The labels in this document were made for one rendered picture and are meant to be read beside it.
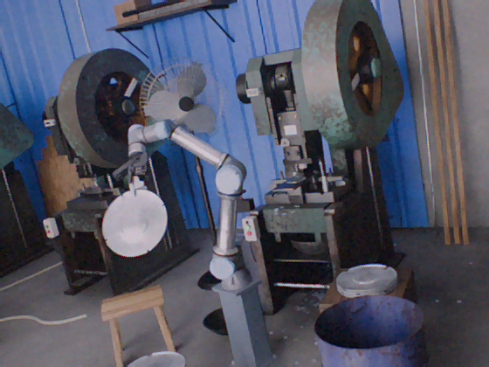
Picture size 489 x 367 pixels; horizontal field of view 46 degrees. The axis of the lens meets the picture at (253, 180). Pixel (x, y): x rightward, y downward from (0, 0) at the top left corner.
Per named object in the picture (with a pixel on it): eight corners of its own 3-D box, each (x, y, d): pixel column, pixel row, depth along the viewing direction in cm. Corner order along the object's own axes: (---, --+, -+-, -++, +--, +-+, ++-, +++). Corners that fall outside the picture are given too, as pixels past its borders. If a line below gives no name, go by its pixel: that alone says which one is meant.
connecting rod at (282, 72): (297, 123, 323) (286, 62, 315) (278, 126, 329) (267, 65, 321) (313, 116, 340) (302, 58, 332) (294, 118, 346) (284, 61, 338)
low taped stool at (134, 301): (173, 335, 347) (160, 283, 339) (177, 353, 324) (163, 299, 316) (116, 351, 340) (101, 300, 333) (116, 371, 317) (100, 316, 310)
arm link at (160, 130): (169, 117, 264) (148, 124, 267) (161, 121, 254) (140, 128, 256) (175, 134, 266) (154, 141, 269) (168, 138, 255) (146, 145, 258)
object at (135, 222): (178, 233, 236) (177, 232, 235) (118, 269, 237) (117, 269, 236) (150, 177, 248) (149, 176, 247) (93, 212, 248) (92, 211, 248)
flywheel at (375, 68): (408, 94, 344) (377, 162, 293) (375, 99, 355) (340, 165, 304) (379, -24, 309) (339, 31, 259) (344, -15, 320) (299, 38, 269)
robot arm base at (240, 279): (235, 292, 277) (231, 273, 274) (216, 287, 288) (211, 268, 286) (258, 280, 286) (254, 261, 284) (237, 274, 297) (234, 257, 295)
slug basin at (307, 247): (334, 259, 329) (331, 243, 327) (281, 258, 347) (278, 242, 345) (354, 237, 357) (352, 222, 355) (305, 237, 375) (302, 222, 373)
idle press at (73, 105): (133, 311, 391) (65, 53, 352) (42, 300, 446) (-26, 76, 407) (251, 230, 514) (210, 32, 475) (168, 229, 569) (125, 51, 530)
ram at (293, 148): (304, 161, 325) (295, 108, 318) (281, 162, 333) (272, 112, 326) (316, 153, 339) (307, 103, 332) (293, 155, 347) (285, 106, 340)
